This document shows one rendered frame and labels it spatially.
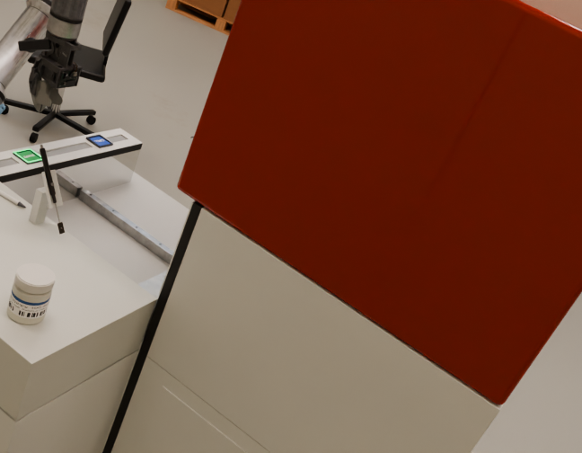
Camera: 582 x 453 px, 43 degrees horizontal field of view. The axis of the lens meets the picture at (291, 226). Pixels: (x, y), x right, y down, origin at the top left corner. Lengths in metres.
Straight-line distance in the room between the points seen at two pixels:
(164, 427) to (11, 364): 0.46
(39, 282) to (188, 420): 0.49
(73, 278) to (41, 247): 0.11
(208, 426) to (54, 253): 0.50
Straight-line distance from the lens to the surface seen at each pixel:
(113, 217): 2.10
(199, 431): 1.70
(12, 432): 1.53
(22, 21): 2.25
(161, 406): 1.73
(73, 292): 1.58
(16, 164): 1.98
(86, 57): 4.28
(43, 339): 1.45
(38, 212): 1.73
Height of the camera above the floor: 1.91
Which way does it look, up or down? 27 degrees down
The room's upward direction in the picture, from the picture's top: 24 degrees clockwise
